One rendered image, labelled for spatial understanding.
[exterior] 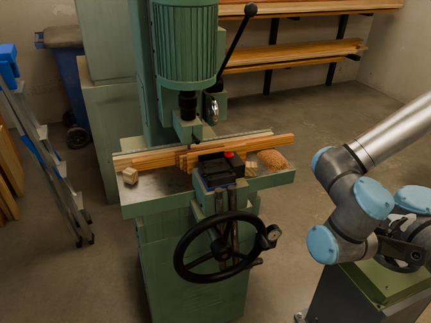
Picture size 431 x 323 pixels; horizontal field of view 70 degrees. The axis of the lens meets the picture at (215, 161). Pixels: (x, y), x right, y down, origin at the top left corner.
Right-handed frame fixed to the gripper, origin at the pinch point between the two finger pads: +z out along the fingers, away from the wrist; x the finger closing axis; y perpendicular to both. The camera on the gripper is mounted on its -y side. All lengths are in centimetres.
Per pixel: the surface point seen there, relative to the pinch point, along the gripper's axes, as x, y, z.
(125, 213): 4, 46, -71
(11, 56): -44, 108, -108
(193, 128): -24, 44, -53
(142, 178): -5, 53, -64
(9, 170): 18, 204, -112
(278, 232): 9.9, 38.9, -15.2
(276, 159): -17.2, 38.1, -21.7
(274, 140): -24, 46, -17
